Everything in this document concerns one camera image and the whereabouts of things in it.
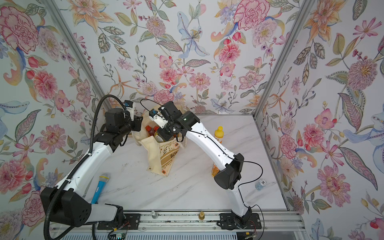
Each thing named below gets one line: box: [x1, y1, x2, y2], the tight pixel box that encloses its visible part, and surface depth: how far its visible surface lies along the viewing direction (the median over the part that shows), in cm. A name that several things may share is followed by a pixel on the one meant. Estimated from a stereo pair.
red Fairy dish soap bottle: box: [145, 125, 155, 137], surface depth 92 cm
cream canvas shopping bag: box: [132, 109, 188, 177], surface depth 82 cm
